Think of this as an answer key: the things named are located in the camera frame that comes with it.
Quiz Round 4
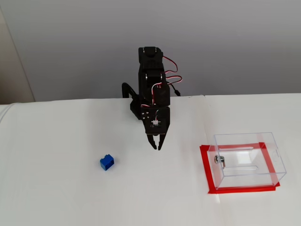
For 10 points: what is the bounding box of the transparent plastic box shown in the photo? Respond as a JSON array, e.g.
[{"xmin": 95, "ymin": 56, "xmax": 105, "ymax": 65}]
[{"xmin": 206, "ymin": 132, "xmax": 287, "ymax": 190}]

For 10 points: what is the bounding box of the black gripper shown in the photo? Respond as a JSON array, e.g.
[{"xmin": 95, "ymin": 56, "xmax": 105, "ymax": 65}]
[{"xmin": 140, "ymin": 105, "xmax": 168, "ymax": 151}]

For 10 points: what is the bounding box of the blue lego brick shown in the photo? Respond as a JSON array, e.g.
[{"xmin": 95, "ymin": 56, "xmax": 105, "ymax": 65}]
[{"xmin": 99, "ymin": 153, "xmax": 115, "ymax": 172}]

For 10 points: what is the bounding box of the black cable with plug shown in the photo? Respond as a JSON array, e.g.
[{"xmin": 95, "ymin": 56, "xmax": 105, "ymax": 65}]
[{"xmin": 169, "ymin": 83, "xmax": 182, "ymax": 97}]

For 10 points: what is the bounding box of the red white black servo cable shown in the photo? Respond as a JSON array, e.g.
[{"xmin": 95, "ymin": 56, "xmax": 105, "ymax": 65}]
[
  {"xmin": 163, "ymin": 56, "xmax": 179, "ymax": 74},
  {"xmin": 141, "ymin": 82, "xmax": 163, "ymax": 108},
  {"xmin": 164, "ymin": 75, "xmax": 183, "ymax": 87}
]

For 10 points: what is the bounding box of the silver cylinder lock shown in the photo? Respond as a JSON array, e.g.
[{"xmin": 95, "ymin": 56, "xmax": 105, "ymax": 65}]
[{"xmin": 213, "ymin": 155, "xmax": 228, "ymax": 170}]

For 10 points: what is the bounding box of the red tape frame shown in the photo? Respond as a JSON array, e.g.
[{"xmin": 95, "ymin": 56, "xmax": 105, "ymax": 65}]
[{"xmin": 199, "ymin": 142, "xmax": 282, "ymax": 195}]

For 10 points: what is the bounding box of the black table clamp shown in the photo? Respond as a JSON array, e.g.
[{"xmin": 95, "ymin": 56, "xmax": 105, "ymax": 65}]
[{"xmin": 121, "ymin": 82, "xmax": 139, "ymax": 102}]

